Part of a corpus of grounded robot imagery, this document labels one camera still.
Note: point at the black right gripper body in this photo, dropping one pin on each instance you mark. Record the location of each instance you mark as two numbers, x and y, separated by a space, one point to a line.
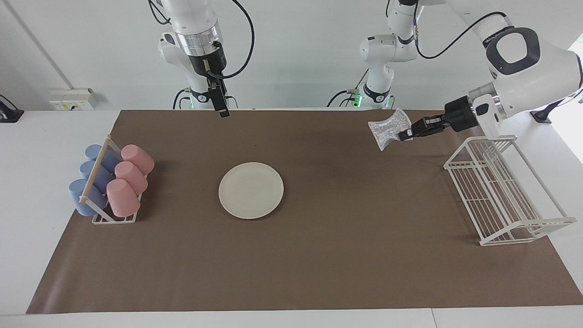
207 61

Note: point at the blue plastic cup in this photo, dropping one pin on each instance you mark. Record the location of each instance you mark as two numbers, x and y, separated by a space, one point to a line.
104 157
96 176
82 198

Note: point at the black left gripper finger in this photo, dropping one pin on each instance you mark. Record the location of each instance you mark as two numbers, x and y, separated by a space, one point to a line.
406 135

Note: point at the brown table mat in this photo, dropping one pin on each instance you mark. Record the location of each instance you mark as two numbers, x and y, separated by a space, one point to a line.
319 264

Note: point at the cream round plate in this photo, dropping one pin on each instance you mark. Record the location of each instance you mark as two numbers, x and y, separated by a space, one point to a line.
250 190

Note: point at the black table clamp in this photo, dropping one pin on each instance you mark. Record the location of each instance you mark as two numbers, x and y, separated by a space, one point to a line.
11 115

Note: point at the white wall socket box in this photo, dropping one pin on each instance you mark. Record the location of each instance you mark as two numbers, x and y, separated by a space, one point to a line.
73 98

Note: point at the white cup holder rack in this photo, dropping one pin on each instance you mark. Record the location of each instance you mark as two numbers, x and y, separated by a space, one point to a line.
94 171

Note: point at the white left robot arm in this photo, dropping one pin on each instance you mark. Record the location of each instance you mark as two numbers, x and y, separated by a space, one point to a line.
537 73

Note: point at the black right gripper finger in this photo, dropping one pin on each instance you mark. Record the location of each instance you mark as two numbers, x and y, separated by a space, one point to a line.
223 108

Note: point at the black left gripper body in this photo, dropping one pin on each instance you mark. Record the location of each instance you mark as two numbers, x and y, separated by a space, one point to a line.
460 114

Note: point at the pink plastic cup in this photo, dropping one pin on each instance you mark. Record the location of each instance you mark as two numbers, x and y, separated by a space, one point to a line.
123 198
137 158
131 176

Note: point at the black angled stand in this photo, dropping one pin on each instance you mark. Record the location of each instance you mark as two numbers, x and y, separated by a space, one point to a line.
541 116

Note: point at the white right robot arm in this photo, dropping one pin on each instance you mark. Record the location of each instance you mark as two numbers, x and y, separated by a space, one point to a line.
196 18

